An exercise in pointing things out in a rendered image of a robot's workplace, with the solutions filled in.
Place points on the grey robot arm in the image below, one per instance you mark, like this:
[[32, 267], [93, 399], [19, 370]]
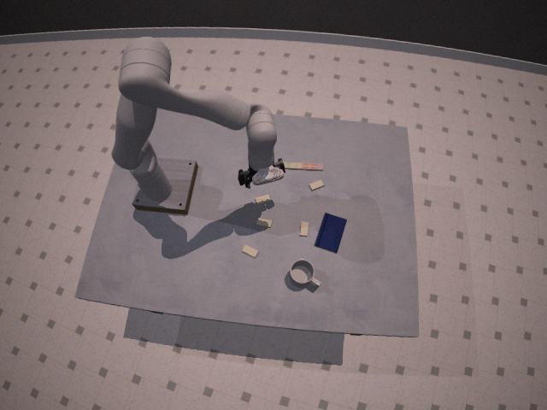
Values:
[[144, 80]]

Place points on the grey cup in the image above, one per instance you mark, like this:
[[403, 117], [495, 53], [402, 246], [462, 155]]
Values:
[[301, 271]]

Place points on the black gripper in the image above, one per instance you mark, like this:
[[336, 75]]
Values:
[[245, 177]]

